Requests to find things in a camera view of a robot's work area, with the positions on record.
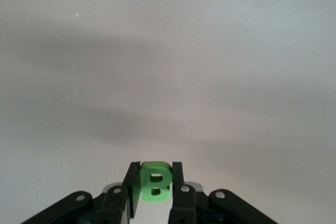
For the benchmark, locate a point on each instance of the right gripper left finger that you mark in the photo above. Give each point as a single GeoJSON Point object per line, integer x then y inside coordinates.
{"type": "Point", "coordinates": [110, 208]}

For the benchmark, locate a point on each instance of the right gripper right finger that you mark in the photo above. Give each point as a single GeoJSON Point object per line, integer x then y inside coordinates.
{"type": "Point", "coordinates": [183, 208]}

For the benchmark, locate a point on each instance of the green letter B block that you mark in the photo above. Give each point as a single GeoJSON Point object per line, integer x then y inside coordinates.
{"type": "Point", "coordinates": [164, 195]}

